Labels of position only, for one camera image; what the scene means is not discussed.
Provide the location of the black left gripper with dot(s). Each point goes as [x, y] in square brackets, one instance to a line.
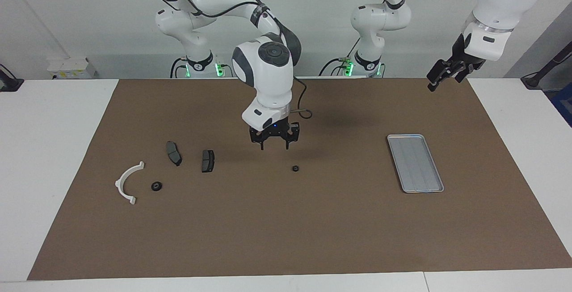
[464, 57]

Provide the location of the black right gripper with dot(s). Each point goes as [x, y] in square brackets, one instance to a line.
[275, 132]

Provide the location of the large black bearing gear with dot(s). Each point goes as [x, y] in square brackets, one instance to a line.
[156, 186]

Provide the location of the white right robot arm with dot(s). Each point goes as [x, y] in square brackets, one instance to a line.
[268, 73]

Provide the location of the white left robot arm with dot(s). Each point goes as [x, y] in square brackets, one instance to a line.
[500, 10]

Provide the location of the silver metal tray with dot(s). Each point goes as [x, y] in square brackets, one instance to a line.
[415, 164]

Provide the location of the short dark brake pad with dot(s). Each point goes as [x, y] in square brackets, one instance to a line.
[208, 161]

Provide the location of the brown table mat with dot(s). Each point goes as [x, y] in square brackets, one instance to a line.
[286, 220]

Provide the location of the black slanted stand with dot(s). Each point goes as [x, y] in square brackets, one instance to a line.
[547, 69]

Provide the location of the long dark brake pad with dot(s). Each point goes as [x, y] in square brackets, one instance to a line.
[173, 152]

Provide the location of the blue box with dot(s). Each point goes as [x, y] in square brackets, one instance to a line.
[564, 104]

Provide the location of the black stand with flat foot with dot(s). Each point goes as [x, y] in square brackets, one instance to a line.
[9, 84]

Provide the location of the white semicircular bracket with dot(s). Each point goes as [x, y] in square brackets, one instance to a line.
[121, 184]

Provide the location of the white wall box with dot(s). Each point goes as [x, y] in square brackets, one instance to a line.
[71, 68]

